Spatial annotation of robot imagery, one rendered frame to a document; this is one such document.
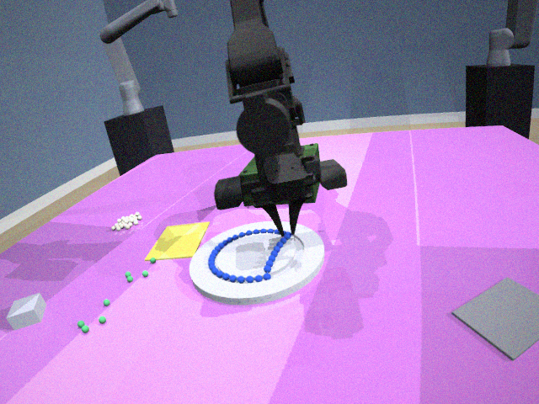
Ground yellow flat sheet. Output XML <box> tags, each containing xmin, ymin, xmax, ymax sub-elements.
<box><xmin>145</xmin><ymin>222</ymin><xmax>210</xmax><ymax>261</ymax></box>

